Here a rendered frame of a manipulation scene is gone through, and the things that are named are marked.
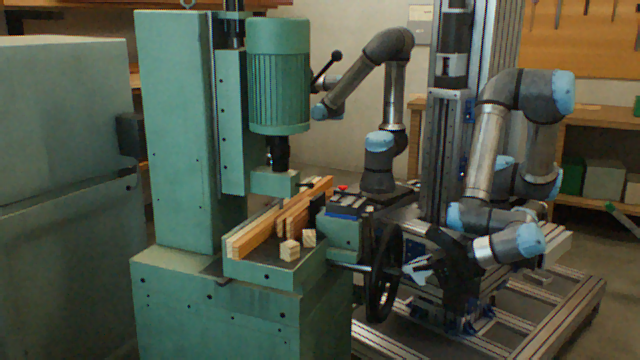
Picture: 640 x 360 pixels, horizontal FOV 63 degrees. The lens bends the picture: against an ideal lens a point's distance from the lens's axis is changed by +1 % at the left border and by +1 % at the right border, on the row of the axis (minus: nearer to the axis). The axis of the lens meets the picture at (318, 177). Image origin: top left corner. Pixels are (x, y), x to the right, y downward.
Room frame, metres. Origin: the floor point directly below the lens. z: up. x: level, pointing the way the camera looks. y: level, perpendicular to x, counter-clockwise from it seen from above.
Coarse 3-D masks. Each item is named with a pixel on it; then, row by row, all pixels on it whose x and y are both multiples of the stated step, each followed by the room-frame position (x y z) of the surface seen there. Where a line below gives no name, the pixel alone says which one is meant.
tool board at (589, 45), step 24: (528, 0) 4.23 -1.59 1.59; (552, 0) 4.15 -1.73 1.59; (576, 0) 4.07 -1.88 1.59; (600, 0) 4.00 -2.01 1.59; (624, 0) 3.93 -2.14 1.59; (528, 24) 4.21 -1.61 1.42; (552, 24) 4.14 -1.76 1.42; (576, 24) 4.06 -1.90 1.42; (600, 24) 3.99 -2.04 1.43; (624, 24) 3.91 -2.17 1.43; (528, 48) 4.20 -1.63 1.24; (552, 48) 4.12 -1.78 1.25; (576, 48) 4.05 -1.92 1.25; (600, 48) 3.97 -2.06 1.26; (624, 48) 3.90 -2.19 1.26; (576, 72) 4.03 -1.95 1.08; (600, 72) 3.96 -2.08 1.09; (624, 72) 3.89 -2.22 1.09
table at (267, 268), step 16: (272, 240) 1.36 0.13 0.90; (320, 240) 1.36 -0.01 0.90; (224, 256) 1.26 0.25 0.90; (256, 256) 1.26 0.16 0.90; (272, 256) 1.26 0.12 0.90; (304, 256) 1.26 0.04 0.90; (320, 256) 1.34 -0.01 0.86; (336, 256) 1.36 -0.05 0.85; (352, 256) 1.34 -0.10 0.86; (224, 272) 1.26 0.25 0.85; (240, 272) 1.24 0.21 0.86; (256, 272) 1.22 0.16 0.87; (272, 272) 1.20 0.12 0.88; (288, 272) 1.18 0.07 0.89; (304, 272) 1.24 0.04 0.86; (288, 288) 1.18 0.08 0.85
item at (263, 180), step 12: (264, 168) 1.51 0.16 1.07; (252, 180) 1.48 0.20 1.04; (264, 180) 1.46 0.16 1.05; (276, 180) 1.45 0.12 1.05; (288, 180) 1.43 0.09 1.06; (300, 180) 1.49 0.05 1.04; (252, 192) 1.48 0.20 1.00; (264, 192) 1.46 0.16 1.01; (276, 192) 1.45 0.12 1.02; (288, 192) 1.43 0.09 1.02
